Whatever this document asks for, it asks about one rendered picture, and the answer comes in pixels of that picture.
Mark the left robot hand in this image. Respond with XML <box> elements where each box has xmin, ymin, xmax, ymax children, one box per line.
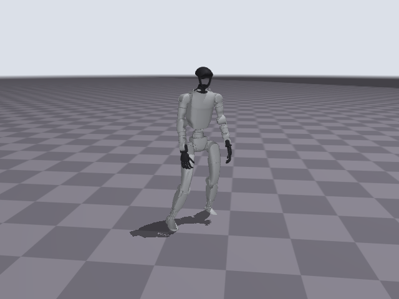
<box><xmin>225</xmin><ymin>140</ymin><xmax>232</xmax><ymax>163</ymax></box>

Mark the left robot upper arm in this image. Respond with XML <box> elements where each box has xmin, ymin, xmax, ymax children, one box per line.
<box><xmin>214</xmin><ymin>93</ymin><xmax>226</xmax><ymax>125</ymax></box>

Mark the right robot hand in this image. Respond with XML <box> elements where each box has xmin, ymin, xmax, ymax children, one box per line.
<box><xmin>180</xmin><ymin>145</ymin><xmax>195</xmax><ymax>169</ymax></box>

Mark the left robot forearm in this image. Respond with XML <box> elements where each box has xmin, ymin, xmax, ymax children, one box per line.
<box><xmin>220</xmin><ymin>116</ymin><xmax>231</xmax><ymax>144</ymax></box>

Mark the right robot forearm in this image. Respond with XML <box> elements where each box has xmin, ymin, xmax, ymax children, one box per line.
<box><xmin>176</xmin><ymin>119</ymin><xmax>187</xmax><ymax>151</ymax></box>

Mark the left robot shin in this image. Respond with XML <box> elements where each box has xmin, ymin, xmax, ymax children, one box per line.
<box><xmin>206</xmin><ymin>184</ymin><xmax>218</xmax><ymax>210</ymax></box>

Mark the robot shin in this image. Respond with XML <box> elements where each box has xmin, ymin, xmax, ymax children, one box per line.
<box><xmin>169</xmin><ymin>184</ymin><xmax>187</xmax><ymax>220</ymax></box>
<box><xmin>206</xmin><ymin>184</ymin><xmax>218</xmax><ymax>210</ymax></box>

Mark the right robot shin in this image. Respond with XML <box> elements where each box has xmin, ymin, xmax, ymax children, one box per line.
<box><xmin>169</xmin><ymin>184</ymin><xmax>187</xmax><ymax>220</ymax></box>

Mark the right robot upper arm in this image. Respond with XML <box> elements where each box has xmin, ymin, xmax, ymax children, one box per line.
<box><xmin>177</xmin><ymin>93</ymin><xmax>192</xmax><ymax>128</ymax></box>

